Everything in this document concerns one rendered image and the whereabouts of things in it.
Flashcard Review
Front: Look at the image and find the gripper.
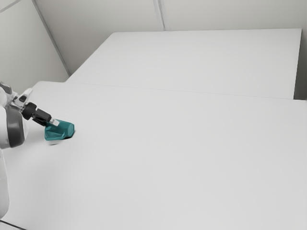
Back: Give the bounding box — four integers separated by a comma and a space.
22, 102, 59, 127

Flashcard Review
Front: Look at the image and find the teal faceted mug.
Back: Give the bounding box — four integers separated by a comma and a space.
44, 119, 76, 141

